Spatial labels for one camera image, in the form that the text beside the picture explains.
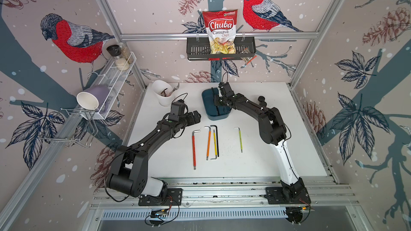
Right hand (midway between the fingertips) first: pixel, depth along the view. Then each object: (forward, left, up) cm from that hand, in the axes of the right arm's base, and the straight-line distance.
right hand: (214, 99), depth 105 cm
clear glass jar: (+3, +47, +29) cm, 56 cm away
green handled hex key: (-25, -16, -6) cm, 30 cm away
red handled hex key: (-31, +11, -6) cm, 34 cm away
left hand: (-17, +9, +7) cm, 20 cm away
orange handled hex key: (-28, +2, -7) cm, 29 cm away
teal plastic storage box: (+3, +4, -8) cm, 10 cm away
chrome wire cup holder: (-38, +52, +28) cm, 71 cm away
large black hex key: (-26, -3, -6) cm, 27 cm away
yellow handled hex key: (-30, -1, -6) cm, 31 cm away
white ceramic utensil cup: (+2, +33, +5) cm, 34 cm away
